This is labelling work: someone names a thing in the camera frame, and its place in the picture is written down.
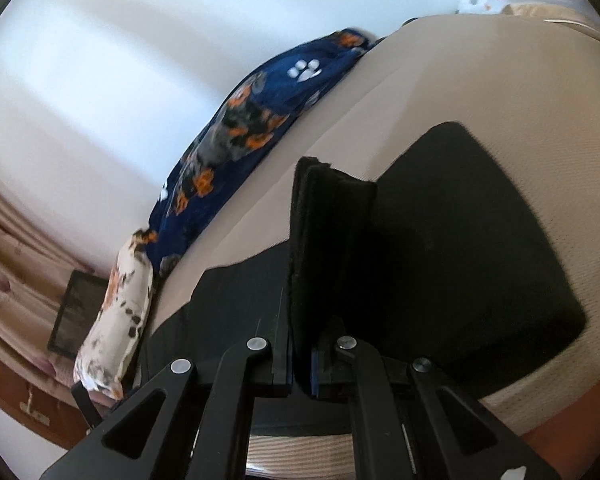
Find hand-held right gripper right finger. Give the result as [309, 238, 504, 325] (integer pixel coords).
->
[309, 316, 562, 480]

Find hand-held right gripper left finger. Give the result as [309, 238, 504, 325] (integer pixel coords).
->
[40, 285, 296, 480]

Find black pants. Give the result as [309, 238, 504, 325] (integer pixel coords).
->
[140, 121, 589, 436]

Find white dog print pillow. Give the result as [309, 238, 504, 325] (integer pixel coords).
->
[72, 229, 156, 402]

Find dark framed panel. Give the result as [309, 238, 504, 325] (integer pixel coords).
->
[47, 270, 112, 362]

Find blue dog print blanket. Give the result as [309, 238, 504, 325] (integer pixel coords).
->
[147, 27, 382, 279]

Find brown wooden furniture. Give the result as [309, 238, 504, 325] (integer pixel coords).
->
[0, 344, 90, 445]

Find beige floral curtain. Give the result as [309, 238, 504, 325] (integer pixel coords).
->
[0, 170, 112, 377]

